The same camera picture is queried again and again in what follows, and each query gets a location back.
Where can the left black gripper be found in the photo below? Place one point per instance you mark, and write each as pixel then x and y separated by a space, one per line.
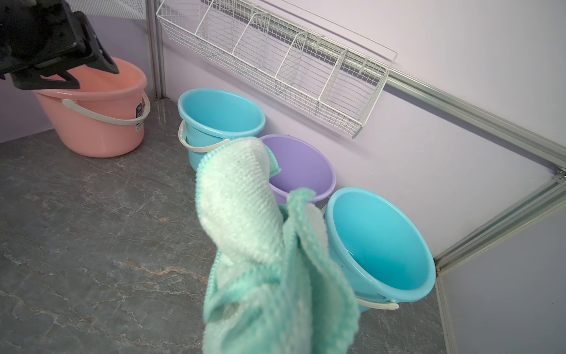
pixel 48 35

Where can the long white wire shelf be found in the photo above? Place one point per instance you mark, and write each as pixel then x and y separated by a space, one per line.
pixel 310 72

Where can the pink plastic bucket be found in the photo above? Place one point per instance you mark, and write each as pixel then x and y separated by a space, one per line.
pixel 103 118

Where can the purple plastic bucket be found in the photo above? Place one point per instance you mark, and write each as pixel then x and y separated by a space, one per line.
pixel 301 166

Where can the light green microfiber cloth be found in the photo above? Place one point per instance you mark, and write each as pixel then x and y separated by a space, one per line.
pixel 273 287

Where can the teal plastic bucket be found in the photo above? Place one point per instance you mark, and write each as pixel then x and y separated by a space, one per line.
pixel 212 117
pixel 379 250

